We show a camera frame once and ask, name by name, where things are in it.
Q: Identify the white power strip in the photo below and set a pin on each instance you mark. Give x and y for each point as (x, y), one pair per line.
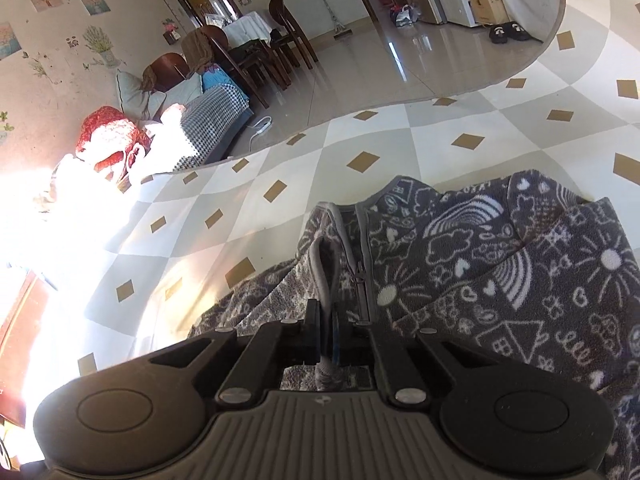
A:
(260, 125)

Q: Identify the houndstooth covered sofa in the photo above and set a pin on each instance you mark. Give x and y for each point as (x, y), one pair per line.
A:
(210, 120)

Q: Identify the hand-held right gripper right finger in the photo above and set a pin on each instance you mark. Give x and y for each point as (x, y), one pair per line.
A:
(337, 342)

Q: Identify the mop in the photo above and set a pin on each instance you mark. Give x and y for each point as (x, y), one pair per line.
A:
(337, 15)

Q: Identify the grey pillow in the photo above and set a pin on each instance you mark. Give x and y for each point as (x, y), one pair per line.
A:
(135, 92)

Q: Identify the grey doodle-print fleece jacket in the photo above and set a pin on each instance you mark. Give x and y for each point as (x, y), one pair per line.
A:
(475, 270)

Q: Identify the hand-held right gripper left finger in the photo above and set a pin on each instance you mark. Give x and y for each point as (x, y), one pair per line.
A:
(311, 332)

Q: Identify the side table with marbled cloth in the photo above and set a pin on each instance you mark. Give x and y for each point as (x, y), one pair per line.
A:
(530, 5)

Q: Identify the plastic bag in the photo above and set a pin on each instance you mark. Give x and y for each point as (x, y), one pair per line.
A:
(405, 15)

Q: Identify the dining table with white cloth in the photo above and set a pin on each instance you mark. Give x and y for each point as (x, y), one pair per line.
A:
(250, 27)

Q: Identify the brown cloth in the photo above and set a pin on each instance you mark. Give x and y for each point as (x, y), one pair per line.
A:
(197, 50)

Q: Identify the red wooden furniture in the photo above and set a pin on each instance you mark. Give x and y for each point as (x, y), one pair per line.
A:
(20, 350)

